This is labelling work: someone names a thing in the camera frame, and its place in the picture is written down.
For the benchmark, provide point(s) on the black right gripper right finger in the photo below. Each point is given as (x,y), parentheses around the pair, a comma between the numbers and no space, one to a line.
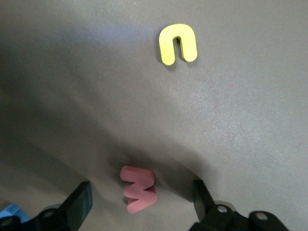
(216,216)

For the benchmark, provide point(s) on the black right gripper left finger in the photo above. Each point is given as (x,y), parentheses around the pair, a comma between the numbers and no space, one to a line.
(72,211)

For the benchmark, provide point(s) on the blue lowercase m letter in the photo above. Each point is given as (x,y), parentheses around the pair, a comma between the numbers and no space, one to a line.
(10,210)

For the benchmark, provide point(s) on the red lowercase w letter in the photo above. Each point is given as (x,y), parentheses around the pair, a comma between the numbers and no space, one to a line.
(139,192)

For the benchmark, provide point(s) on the yellow lowercase n letter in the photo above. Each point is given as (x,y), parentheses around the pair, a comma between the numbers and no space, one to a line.
(168,48)

